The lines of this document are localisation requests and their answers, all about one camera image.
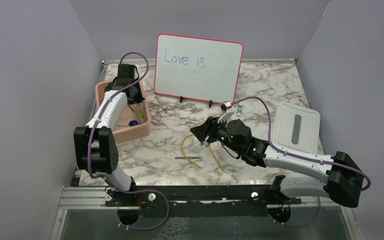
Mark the black metal rod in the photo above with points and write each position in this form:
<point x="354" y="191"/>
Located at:
<point x="189" y="157"/>

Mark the pink framed whiteboard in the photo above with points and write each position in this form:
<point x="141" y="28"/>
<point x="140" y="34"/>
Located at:
<point x="197" y="68"/>

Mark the yellow rubber tube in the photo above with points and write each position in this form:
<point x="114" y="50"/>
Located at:
<point x="188" y="148"/>

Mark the pink plastic bin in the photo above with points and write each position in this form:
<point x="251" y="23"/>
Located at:
<point x="126" y="113"/>

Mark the graduated cylinder blue base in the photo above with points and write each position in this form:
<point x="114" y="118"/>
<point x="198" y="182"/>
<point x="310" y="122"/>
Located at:
<point x="133" y="123"/>

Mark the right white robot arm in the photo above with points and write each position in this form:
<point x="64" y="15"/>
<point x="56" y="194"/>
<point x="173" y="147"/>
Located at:
<point x="335" y="177"/>

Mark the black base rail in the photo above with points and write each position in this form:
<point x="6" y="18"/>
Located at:
<point x="196" y="201"/>

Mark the small green white vial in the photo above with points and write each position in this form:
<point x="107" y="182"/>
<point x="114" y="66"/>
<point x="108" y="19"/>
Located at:
<point x="239" y="110"/>

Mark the white plastic bin lid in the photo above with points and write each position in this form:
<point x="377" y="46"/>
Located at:
<point x="296" y="128"/>

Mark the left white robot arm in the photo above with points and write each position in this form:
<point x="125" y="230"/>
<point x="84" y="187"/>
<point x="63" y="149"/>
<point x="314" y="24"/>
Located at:
<point x="95" y="146"/>

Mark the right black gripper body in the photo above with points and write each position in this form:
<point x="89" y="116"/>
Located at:
<point x="222" y="136"/>

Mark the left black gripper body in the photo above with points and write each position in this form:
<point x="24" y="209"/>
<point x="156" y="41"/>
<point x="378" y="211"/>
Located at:
<point x="137" y="96"/>

